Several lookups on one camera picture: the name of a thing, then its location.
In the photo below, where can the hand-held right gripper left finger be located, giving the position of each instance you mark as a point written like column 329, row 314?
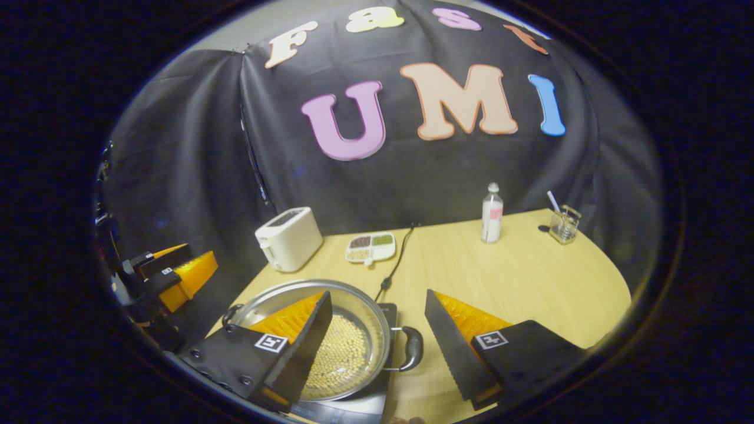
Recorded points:
column 300, row 353

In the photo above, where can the black induction cooktop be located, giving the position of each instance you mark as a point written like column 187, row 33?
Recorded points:
column 377, row 406

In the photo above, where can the pile of yellow soybeans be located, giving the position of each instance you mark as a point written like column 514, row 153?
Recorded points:
column 341, row 359

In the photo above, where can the white divided dish with beans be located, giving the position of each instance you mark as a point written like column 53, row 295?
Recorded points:
column 371, row 247

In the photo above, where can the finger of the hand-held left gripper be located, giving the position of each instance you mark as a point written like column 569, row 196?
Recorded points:
column 162, row 282
column 162, row 262

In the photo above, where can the clear bottle with pink label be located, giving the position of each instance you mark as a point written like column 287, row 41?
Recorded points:
column 492, row 221

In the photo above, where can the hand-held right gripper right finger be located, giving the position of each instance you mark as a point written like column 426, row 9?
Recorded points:
column 450, row 347

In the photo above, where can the white toaster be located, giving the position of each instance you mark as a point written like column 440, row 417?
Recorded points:
column 288, row 241

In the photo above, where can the striped straw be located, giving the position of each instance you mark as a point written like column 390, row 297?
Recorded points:
column 552, row 200

